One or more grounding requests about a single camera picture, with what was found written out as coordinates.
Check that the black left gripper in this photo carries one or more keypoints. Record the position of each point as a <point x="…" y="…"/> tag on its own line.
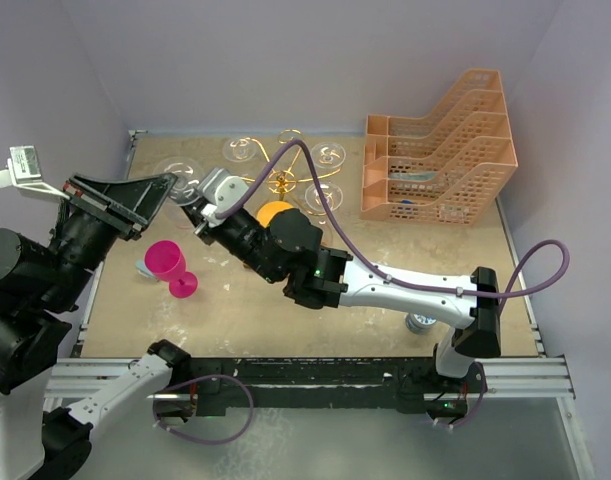
<point x="127" y="205"/>

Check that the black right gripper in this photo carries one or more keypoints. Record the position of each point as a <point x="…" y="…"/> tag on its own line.
<point x="203" y="231"/>

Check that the yellow plastic goblet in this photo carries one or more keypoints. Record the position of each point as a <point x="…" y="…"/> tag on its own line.
<point x="269" y="210"/>

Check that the clear wine glass front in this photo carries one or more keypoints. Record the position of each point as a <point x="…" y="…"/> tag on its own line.
<point x="240" y="149"/>

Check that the clear wine glass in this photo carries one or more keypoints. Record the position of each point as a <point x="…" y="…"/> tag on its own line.
<point x="240" y="149"/>
<point x="330" y="196"/>

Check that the clear champagne flute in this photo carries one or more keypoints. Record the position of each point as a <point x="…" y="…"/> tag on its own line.
<point x="328" y="156"/>

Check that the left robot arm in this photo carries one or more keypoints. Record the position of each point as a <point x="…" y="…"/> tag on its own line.
<point x="38" y="283"/>

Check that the gold wine glass rack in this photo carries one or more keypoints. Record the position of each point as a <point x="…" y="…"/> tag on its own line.
<point x="284" y="179"/>

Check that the pink plastic goblet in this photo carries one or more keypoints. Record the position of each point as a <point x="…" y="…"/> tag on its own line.
<point x="166" y="262"/>

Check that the small blue object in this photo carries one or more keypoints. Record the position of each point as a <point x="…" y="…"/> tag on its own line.
<point x="144" y="271"/>

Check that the blue white patterned tin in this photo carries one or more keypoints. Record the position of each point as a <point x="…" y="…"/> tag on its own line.
<point x="419" y="324"/>

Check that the peach plastic file organizer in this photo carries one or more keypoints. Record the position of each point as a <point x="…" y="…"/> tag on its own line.
<point x="446" y="167"/>

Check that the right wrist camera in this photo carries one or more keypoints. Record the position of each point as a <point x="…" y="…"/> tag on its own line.
<point x="222" y="189"/>

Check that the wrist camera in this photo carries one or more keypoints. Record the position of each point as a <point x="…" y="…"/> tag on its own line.
<point x="222" y="189"/>
<point x="23" y="172"/>

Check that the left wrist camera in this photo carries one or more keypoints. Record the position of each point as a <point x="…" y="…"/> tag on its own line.
<point x="23" y="172"/>

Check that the black base frame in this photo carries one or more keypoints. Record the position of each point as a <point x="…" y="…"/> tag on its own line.
<point x="211" y="386"/>

